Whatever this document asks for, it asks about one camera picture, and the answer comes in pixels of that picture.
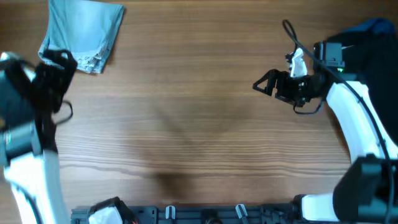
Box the light blue denim shorts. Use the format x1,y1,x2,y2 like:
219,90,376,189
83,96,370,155
38,0,125,73

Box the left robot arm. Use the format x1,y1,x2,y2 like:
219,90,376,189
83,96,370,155
1,50,137,223

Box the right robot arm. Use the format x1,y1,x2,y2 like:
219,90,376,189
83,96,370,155
252,42,397,223

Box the black garment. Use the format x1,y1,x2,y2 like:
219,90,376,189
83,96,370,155
327,31,397,143

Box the dark blue garment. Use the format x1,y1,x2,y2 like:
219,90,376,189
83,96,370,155
341,17,397,35

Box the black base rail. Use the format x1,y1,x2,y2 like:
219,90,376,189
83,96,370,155
70,203,299,224

